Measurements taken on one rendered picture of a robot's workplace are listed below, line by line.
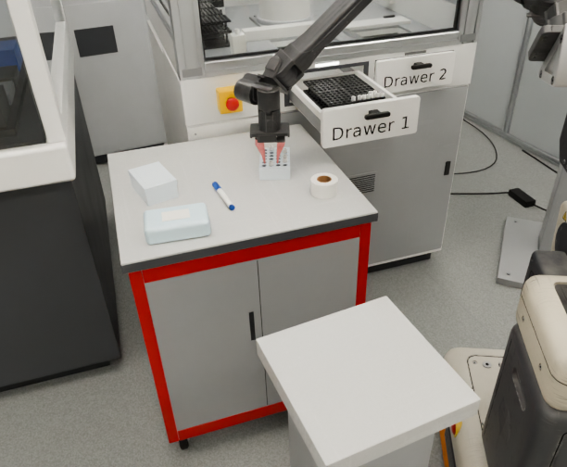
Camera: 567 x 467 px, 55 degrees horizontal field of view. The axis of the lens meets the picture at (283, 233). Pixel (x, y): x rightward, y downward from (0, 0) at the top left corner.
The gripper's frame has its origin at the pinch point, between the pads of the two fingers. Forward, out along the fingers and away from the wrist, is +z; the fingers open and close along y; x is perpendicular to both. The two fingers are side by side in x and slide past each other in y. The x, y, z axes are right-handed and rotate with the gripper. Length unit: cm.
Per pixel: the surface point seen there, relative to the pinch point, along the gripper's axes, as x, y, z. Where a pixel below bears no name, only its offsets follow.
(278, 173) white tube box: 0.4, -1.9, 4.0
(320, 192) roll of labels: 11.2, -12.4, 3.8
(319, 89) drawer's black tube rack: -30.0, -14.7, -8.3
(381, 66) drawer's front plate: -46, -36, -10
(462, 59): -57, -66, -8
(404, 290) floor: -41, -52, 81
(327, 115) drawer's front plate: -6.1, -15.4, -9.7
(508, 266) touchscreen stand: -50, -97, 78
